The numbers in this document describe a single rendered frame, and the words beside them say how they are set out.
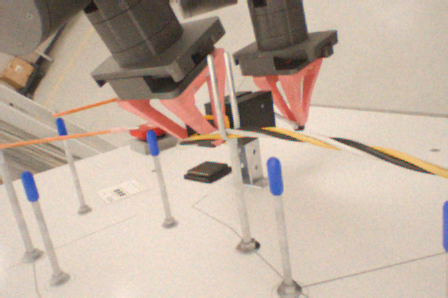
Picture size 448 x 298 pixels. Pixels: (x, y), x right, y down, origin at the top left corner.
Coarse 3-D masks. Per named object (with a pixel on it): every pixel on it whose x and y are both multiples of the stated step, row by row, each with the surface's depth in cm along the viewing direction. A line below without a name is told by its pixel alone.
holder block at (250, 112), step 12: (228, 96) 40; (240, 96) 40; (252, 96) 38; (264, 96) 39; (228, 108) 37; (240, 108) 36; (252, 108) 37; (264, 108) 39; (240, 120) 36; (252, 120) 38; (264, 120) 39; (240, 144) 37
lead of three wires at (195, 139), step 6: (216, 132) 27; (228, 132) 26; (192, 138) 29; (198, 138) 29; (204, 138) 28; (210, 138) 28; (216, 138) 27; (222, 138) 27; (180, 144) 31; (186, 144) 30; (192, 144) 29
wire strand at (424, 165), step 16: (240, 128) 26; (256, 128) 25; (272, 128) 24; (320, 144) 21; (336, 144) 20; (352, 144) 19; (384, 160) 18; (400, 160) 17; (416, 160) 17; (432, 160) 16
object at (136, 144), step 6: (138, 138) 61; (162, 138) 59; (168, 138) 59; (174, 138) 59; (132, 144) 60; (138, 144) 58; (144, 144) 57; (162, 144) 58; (168, 144) 59; (174, 144) 59; (132, 150) 61; (138, 150) 59; (144, 150) 57
